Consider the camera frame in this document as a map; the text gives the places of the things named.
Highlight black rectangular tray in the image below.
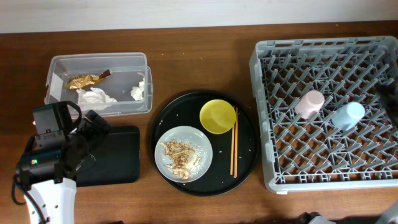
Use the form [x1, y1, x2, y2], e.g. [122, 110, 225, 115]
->
[76, 126, 140, 187]

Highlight right wooden chopstick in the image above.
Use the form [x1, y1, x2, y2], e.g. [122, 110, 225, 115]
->
[233, 107, 239, 178]

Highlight pink cup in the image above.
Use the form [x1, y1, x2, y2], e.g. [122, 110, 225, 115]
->
[294, 90, 325, 119]

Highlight wooden chopstick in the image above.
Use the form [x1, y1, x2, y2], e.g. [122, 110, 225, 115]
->
[233, 107, 239, 178]
[229, 116, 236, 175]

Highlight large white tissue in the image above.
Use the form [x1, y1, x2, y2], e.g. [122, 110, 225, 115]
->
[76, 87, 117, 105]

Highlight grey plate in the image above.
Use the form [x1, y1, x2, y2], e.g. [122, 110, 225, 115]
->
[154, 126, 213, 184]

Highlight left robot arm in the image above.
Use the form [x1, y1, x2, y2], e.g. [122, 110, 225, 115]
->
[12, 101, 111, 223]

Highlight round black tray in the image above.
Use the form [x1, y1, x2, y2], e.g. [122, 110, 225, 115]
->
[149, 90, 261, 196]

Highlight light blue cup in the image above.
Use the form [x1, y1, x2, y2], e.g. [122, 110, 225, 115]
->
[331, 102, 365, 131]

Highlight small white tissue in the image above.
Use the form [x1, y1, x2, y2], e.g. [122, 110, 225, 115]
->
[131, 78, 145, 101]

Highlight clear plastic bin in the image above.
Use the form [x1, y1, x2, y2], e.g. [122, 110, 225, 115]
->
[44, 52, 153, 117]

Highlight yellow bowl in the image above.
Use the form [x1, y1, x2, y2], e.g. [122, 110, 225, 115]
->
[199, 99, 236, 134]

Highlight left wooden chopstick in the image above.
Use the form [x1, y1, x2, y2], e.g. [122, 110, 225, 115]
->
[229, 116, 236, 175]

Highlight gold snack wrapper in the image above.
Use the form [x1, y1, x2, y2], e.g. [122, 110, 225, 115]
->
[65, 70, 111, 90]

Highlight grey dishwasher rack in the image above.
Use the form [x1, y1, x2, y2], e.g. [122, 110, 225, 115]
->
[249, 36, 397, 194]

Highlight food scraps on plate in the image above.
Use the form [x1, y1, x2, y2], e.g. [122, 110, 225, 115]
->
[160, 140, 203, 180]

